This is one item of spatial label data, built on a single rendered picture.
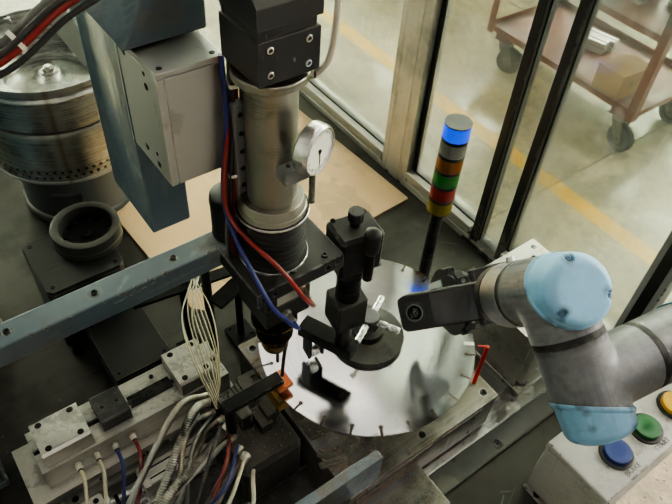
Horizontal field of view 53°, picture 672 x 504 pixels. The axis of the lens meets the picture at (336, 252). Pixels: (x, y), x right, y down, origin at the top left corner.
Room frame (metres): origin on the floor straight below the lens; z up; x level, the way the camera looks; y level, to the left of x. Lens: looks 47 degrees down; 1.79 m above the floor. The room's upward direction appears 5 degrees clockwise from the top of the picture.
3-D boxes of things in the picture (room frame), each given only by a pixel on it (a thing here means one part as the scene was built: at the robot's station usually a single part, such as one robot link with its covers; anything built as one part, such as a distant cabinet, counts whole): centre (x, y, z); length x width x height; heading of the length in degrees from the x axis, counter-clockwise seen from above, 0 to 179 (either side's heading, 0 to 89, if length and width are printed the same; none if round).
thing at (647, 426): (0.52, -0.48, 0.90); 0.04 x 0.04 x 0.02
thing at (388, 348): (0.61, -0.06, 0.96); 0.11 x 0.11 x 0.03
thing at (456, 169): (0.89, -0.18, 1.08); 0.05 x 0.04 x 0.03; 40
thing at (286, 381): (0.49, 0.09, 0.95); 0.10 x 0.03 x 0.07; 130
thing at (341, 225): (0.55, -0.02, 1.17); 0.06 x 0.05 x 0.20; 121
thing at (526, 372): (0.78, -0.35, 0.82); 0.18 x 0.18 x 0.15; 40
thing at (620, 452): (0.48, -0.43, 0.90); 0.04 x 0.04 x 0.02
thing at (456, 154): (0.89, -0.18, 1.11); 0.05 x 0.04 x 0.03; 40
